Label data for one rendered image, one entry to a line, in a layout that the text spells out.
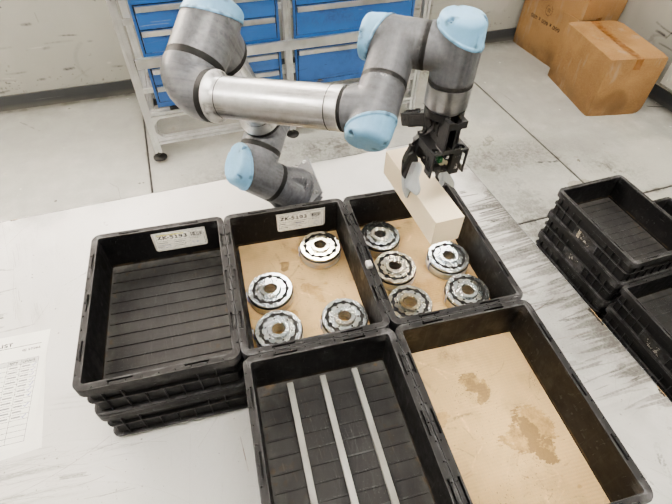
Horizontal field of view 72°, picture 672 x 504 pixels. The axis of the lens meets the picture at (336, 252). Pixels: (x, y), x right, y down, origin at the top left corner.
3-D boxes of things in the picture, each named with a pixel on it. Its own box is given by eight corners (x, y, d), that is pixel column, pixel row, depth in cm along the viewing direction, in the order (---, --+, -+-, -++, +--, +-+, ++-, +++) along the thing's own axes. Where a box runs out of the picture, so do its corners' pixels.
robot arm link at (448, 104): (419, 75, 78) (462, 68, 80) (415, 99, 82) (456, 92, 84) (440, 97, 74) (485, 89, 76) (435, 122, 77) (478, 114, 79)
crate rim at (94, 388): (95, 242, 109) (91, 235, 107) (224, 222, 114) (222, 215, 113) (75, 399, 83) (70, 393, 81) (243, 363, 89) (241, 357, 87)
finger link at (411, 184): (403, 211, 92) (423, 173, 86) (391, 193, 95) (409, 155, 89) (416, 212, 93) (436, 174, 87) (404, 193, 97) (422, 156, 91)
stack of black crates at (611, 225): (520, 266, 208) (557, 188, 175) (575, 251, 215) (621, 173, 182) (578, 339, 183) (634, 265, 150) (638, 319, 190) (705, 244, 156)
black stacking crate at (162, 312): (110, 269, 116) (93, 237, 108) (229, 249, 121) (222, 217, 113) (96, 419, 90) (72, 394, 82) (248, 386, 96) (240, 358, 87)
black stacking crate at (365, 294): (230, 249, 122) (223, 217, 113) (339, 230, 127) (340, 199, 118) (249, 385, 96) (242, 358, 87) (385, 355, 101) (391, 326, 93)
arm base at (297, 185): (276, 201, 148) (250, 190, 141) (301, 162, 144) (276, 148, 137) (292, 226, 137) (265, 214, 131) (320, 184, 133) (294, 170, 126)
